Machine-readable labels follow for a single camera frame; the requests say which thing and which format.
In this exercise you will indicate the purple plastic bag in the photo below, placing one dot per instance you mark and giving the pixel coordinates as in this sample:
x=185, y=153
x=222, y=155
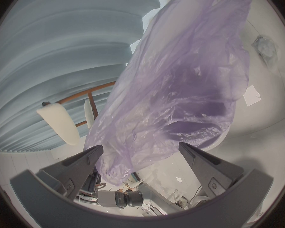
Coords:
x=180, y=79

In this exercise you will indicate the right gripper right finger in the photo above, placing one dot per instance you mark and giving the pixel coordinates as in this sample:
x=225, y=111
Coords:
x=211, y=174

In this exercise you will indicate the white wrapper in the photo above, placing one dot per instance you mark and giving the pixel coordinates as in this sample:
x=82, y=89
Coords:
x=266, y=50

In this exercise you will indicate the white trash bin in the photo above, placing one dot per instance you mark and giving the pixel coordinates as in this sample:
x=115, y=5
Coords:
x=222, y=140

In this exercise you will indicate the pale blue curtain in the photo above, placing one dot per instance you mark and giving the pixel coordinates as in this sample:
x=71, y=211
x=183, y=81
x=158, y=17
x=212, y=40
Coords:
x=61, y=44

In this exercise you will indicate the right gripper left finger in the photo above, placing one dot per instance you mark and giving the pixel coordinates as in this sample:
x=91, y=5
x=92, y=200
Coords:
x=71, y=172

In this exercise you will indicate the white wooden chair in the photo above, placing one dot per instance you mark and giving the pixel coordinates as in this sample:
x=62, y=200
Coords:
x=59, y=122

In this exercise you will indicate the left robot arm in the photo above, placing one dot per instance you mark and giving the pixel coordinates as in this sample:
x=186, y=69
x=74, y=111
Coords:
x=130, y=198

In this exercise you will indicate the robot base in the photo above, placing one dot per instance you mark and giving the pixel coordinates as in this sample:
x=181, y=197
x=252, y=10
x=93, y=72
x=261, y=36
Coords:
x=199, y=199

